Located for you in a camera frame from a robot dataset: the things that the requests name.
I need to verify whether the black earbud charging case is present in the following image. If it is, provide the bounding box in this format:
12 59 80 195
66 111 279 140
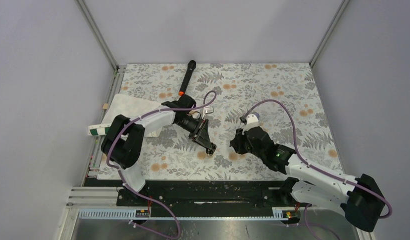
205 144 217 156

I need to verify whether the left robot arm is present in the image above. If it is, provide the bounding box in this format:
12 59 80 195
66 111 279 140
101 93 217 206

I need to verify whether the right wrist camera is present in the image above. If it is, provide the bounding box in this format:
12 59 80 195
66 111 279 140
240 114 259 131

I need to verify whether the green white checkered mat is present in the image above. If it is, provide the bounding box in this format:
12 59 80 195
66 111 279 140
87 93 161 136

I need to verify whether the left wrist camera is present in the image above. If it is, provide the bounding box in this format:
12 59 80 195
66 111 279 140
203 106 214 116

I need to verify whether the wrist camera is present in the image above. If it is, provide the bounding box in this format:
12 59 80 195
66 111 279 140
240 114 259 131
203 106 214 116

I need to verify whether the floral tablecloth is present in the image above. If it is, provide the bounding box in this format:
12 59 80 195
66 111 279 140
137 63 342 181

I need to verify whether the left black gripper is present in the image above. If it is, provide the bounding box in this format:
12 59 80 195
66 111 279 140
176 115 212 150

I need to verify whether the purple earbud charging case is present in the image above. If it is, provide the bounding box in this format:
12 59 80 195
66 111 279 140
248 112 260 121

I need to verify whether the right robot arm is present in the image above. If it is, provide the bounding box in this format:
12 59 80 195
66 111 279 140
230 126 386 232

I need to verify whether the black microphone orange tip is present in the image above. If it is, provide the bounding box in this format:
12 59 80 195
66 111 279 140
178 60 196 96

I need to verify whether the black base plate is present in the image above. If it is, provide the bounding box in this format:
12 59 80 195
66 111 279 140
116 180 305 218

